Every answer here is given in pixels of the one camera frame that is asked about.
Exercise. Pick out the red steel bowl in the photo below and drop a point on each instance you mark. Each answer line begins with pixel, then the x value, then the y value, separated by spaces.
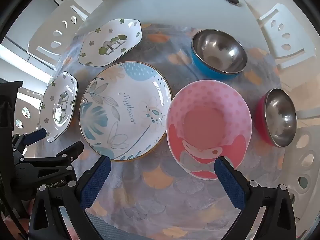
pixel 277 115

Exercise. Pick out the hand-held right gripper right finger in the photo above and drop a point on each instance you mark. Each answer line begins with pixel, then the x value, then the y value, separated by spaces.
pixel 230 185

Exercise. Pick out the round blue floral plate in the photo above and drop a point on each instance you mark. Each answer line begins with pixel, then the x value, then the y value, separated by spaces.
pixel 125 110

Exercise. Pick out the hexagonal tree print plate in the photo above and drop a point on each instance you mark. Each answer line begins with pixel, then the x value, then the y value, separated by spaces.
pixel 110 42
pixel 60 105

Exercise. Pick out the small black knob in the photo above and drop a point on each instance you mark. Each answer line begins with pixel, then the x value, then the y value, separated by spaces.
pixel 232 0

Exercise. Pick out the white cutout chair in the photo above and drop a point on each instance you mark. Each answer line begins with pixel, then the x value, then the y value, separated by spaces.
pixel 290 160
pixel 47 30
pixel 295 30

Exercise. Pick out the fan pattern table mat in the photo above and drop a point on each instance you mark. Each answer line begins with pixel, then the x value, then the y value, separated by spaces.
pixel 155 180

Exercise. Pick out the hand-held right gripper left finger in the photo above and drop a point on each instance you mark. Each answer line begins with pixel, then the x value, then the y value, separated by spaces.
pixel 96 182

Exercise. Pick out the blue steel bowl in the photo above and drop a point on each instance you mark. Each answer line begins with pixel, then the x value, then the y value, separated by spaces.
pixel 217 47

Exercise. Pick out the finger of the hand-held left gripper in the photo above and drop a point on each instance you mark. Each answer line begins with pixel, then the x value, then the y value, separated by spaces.
pixel 37 133
pixel 71 152

